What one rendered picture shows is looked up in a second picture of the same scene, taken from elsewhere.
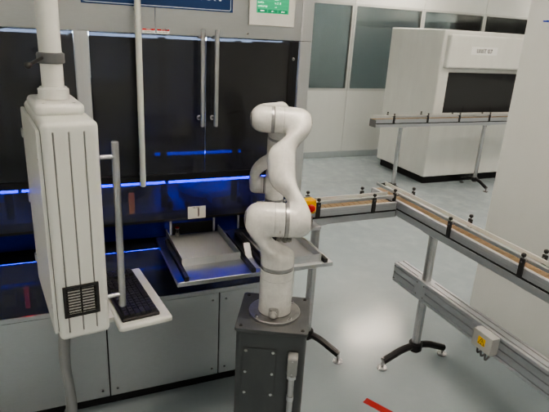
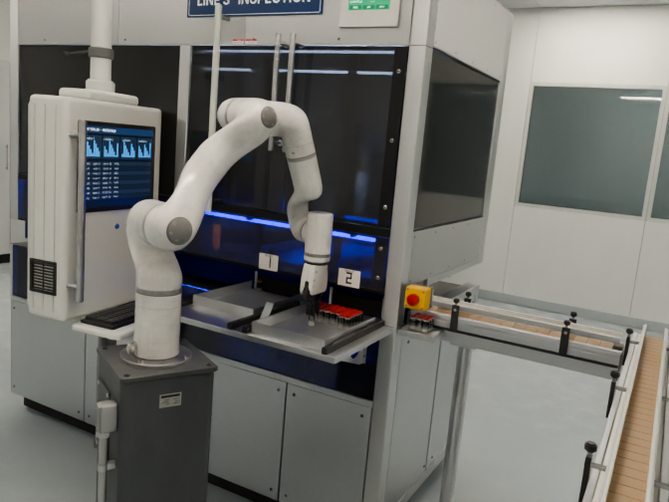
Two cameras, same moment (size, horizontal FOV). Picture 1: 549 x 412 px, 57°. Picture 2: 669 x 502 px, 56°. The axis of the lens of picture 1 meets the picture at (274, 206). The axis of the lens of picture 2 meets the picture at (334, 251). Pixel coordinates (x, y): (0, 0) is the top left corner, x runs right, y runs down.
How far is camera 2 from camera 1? 1.92 m
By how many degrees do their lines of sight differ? 51
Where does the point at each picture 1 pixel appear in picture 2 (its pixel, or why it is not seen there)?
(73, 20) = (180, 36)
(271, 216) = (137, 211)
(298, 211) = (158, 209)
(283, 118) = (233, 109)
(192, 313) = (255, 396)
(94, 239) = (56, 216)
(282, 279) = (140, 302)
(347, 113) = not seen: outside the picture
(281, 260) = (140, 273)
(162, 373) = (218, 460)
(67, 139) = (43, 111)
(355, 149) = not seen: outside the picture
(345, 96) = not seen: outside the picture
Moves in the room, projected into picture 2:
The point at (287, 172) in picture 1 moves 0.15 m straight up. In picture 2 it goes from (189, 167) to (192, 109)
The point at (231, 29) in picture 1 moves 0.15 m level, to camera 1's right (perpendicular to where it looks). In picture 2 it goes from (321, 35) to (347, 31)
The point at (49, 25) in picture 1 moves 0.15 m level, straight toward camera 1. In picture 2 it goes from (95, 22) to (57, 12)
